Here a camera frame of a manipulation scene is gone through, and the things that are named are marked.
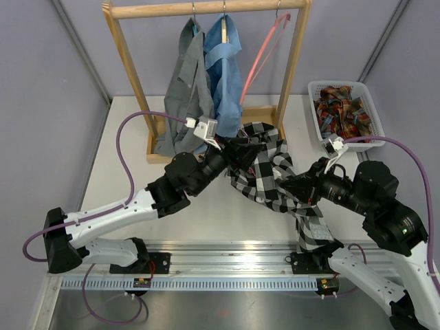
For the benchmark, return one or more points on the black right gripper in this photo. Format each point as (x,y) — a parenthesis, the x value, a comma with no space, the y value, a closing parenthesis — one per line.
(305,185)

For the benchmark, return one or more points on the empty pink hanger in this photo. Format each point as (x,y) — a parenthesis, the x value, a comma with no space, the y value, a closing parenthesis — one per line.
(263,54)

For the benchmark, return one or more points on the grey shirt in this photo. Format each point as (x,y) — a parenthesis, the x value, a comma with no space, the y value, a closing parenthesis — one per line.
(188,94)

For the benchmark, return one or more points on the black white checkered shirt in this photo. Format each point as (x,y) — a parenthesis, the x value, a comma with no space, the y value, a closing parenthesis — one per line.
(272,166)

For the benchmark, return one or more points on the grey shirt hanger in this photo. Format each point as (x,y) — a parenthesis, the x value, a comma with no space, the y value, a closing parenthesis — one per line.
(195,13)

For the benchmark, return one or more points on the aluminium mounting rail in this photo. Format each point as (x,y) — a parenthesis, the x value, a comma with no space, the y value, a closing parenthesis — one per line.
(235,259)

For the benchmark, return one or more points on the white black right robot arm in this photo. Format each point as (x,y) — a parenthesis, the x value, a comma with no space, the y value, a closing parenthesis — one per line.
(394,227)

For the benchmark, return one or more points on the blue shirt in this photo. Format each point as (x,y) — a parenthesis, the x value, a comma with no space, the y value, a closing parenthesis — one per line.
(225,78)

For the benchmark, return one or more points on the red plaid shirt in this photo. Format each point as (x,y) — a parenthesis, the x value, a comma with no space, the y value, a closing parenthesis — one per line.
(338,113)

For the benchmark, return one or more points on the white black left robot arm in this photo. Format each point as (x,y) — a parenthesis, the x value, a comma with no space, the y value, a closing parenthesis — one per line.
(72,239)

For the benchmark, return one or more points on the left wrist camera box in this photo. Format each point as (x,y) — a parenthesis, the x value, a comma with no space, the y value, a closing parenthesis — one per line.
(205,129)

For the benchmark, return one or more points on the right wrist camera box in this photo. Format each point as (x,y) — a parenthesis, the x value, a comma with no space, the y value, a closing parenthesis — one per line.
(335,148)

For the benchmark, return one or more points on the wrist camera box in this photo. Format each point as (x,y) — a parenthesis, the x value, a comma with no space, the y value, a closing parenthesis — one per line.
(205,129)
(335,148)

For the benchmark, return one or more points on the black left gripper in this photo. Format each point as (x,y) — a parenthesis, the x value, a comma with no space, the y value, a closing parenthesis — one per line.
(238,152)

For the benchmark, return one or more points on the pink hanger with chrome hook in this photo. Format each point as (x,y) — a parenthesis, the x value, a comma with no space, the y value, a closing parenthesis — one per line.
(245,135)

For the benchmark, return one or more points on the wooden hanger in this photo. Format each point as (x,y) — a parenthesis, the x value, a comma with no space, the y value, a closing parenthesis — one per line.
(224,30)

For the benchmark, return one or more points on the slotted grey cable duct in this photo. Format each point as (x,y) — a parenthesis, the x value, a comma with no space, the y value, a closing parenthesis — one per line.
(193,284)

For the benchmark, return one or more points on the white plastic basket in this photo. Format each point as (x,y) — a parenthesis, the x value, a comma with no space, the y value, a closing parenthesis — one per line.
(359,90)

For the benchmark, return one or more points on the wooden clothes rack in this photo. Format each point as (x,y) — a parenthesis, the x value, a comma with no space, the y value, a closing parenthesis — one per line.
(271,114)

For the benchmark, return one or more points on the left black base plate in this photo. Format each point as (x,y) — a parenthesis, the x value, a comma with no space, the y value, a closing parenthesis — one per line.
(161,261)

